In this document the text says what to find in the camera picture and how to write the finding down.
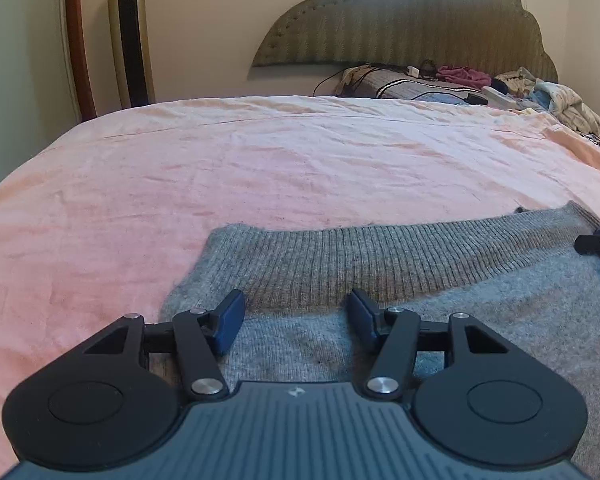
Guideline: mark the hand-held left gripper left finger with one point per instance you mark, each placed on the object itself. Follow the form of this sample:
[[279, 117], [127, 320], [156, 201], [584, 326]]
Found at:
[[231, 322]]

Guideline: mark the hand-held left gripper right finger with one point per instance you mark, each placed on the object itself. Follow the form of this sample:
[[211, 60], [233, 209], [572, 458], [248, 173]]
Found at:
[[362, 317]]

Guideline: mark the grey sweater with navy sleeves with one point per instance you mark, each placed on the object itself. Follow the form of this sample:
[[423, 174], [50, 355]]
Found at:
[[430, 270]]

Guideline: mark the pile of light clothes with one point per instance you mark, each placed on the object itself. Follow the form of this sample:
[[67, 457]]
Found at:
[[565, 102]]

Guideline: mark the pink bed sheet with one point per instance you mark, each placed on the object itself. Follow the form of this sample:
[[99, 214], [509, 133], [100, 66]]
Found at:
[[230, 160]]

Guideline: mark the magenta cloth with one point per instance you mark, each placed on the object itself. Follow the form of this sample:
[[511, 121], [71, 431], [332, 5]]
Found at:
[[462, 76]]

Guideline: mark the striped pillow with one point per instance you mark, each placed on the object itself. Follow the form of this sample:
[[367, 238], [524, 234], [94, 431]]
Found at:
[[400, 85]]

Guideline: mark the white charger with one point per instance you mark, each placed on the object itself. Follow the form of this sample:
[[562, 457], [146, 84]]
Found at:
[[412, 71]]

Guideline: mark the green padded headboard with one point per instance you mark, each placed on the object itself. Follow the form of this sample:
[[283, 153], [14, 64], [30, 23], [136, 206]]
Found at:
[[405, 15]]

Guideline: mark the gold tower heater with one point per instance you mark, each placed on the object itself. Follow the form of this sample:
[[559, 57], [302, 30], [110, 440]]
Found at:
[[130, 35]]

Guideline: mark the wooden frame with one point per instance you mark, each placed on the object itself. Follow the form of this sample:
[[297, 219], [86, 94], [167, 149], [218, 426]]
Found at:
[[77, 35]]

